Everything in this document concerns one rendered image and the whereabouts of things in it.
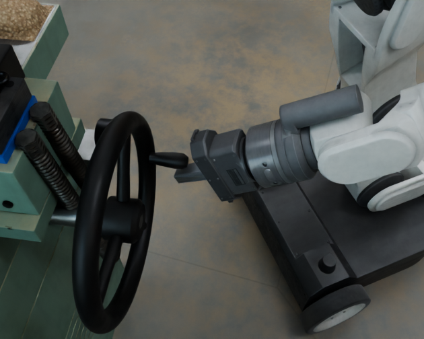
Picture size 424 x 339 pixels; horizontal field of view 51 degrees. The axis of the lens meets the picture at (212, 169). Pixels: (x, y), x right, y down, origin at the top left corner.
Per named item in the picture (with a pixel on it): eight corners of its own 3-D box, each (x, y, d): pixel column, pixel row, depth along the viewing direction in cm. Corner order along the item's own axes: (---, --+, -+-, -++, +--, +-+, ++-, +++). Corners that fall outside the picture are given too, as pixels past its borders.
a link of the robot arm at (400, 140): (333, 145, 62) (437, 112, 55) (330, 192, 56) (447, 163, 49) (312, 111, 59) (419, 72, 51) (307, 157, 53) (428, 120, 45)
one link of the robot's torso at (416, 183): (385, 148, 142) (400, 121, 131) (425, 198, 131) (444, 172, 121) (329, 168, 138) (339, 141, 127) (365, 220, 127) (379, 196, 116)
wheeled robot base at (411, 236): (385, 134, 170) (418, 67, 143) (480, 249, 142) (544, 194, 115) (233, 186, 156) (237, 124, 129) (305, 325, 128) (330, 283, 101)
